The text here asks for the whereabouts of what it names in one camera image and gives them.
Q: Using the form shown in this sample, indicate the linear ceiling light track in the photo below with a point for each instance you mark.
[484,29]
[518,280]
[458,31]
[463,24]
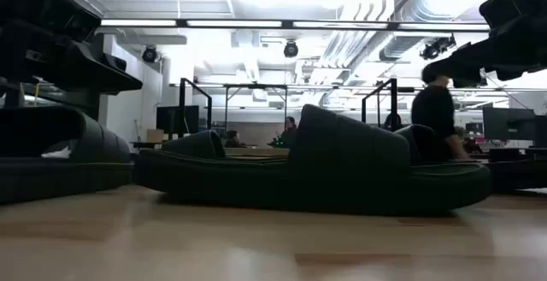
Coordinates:
[137,23]

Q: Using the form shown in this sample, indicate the brown cardboard box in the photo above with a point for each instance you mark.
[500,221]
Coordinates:
[154,136]

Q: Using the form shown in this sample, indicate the black computer monitor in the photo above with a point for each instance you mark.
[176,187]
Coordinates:
[508,123]
[171,118]

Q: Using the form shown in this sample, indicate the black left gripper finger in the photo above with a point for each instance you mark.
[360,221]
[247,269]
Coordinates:
[102,76]

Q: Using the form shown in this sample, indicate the white crumpled paper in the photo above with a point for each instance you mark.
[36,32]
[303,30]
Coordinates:
[57,153]

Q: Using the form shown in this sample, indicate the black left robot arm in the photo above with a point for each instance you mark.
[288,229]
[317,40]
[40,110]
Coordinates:
[42,3]

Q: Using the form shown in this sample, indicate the person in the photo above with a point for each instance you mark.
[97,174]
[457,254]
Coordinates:
[431,106]
[392,121]
[233,139]
[290,130]

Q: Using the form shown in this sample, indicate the black frame wooden shelf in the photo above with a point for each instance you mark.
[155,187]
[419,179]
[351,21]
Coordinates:
[256,150]

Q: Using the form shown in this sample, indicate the black ceiling spotlight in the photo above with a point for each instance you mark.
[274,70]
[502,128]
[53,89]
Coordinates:
[290,49]
[436,48]
[149,54]

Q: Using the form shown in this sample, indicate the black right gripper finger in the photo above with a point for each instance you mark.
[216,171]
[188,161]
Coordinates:
[466,65]

